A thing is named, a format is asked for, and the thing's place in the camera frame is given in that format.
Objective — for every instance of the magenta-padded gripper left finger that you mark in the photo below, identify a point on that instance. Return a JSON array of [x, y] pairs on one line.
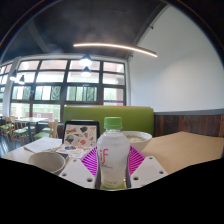
[[78, 171]]

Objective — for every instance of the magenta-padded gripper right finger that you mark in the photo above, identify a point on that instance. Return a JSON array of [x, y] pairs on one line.
[[146, 170]]

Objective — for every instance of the white green-capped drink bottle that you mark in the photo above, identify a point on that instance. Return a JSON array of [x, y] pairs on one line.
[[113, 153]]

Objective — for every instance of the white bowl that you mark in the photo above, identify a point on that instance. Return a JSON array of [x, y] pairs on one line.
[[141, 140]]

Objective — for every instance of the white patterned paper cup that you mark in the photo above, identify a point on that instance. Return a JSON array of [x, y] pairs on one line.
[[46, 161]]

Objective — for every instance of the white paper sheets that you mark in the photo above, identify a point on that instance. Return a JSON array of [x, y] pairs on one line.
[[43, 144]]

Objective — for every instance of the green upholstered booth sofa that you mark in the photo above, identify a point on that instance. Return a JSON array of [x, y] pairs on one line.
[[133, 118]]

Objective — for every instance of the light wooden dining table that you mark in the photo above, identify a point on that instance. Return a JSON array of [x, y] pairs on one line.
[[31, 119]]

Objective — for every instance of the group of green-cushioned wooden chairs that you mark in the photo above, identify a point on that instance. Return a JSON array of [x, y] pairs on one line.
[[20, 130]]

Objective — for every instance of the group of pendant lamps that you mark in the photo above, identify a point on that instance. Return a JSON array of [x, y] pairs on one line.
[[85, 61]]

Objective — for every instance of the long linear ceiling light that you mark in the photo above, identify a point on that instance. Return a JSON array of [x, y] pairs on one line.
[[113, 46]]

